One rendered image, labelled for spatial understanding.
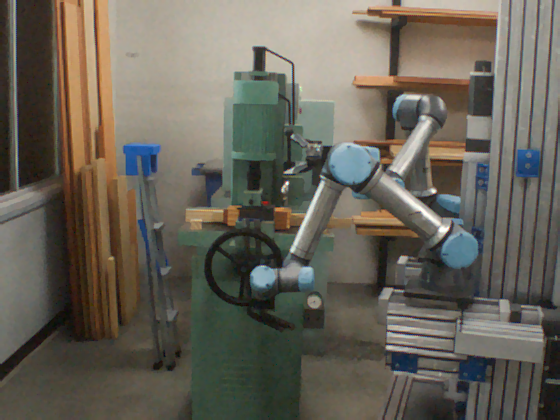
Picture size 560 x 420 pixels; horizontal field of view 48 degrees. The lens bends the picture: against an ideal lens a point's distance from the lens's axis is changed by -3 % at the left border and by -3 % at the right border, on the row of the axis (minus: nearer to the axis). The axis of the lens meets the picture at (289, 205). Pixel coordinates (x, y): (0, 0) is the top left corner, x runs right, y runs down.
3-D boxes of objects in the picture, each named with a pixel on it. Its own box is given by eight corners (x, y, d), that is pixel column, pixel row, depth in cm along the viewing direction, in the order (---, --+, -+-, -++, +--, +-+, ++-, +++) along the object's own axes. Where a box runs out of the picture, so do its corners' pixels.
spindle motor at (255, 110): (229, 160, 250) (231, 79, 245) (234, 156, 268) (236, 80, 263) (275, 162, 250) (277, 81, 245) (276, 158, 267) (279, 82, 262)
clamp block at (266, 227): (233, 245, 238) (233, 221, 237) (237, 238, 252) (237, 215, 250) (273, 247, 238) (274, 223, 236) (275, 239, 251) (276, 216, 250)
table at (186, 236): (171, 251, 239) (171, 235, 238) (186, 234, 269) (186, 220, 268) (335, 257, 238) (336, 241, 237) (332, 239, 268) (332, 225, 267)
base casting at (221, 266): (190, 278, 250) (190, 255, 249) (211, 245, 307) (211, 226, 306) (305, 283, 250) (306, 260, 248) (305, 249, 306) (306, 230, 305)
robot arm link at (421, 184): (431, 230, 261) (416, 97, 243) (403, 224, 272) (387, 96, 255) (449, 220, 267) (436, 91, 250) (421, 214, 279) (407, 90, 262)
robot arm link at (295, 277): (311, 260, 205) (276, 262, 204) (313, 269, 193) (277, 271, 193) (312, 284, 206) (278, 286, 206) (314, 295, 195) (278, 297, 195)
